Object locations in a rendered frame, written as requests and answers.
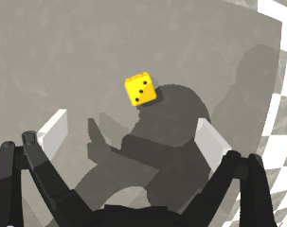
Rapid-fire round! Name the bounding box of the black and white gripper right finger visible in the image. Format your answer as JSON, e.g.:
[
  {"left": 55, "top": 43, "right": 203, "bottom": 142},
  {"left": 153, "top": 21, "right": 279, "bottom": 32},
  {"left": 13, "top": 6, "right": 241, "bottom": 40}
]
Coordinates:
[{"left": 169, "top": 118, "right": 278, "bottom": 227}]

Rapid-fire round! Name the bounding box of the yellow die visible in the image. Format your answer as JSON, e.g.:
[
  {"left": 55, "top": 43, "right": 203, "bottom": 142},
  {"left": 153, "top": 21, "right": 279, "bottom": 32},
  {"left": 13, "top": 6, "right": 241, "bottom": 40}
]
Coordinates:
[{"left": 125, "top": 72, "right": 156, "bottom": 106}]

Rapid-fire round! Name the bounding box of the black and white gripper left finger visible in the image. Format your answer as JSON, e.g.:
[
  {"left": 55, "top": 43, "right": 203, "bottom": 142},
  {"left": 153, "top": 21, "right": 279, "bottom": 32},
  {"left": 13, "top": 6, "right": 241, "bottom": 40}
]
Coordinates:
[{"left": 0, "top": 110, "right": 110, "bottom": 227}]

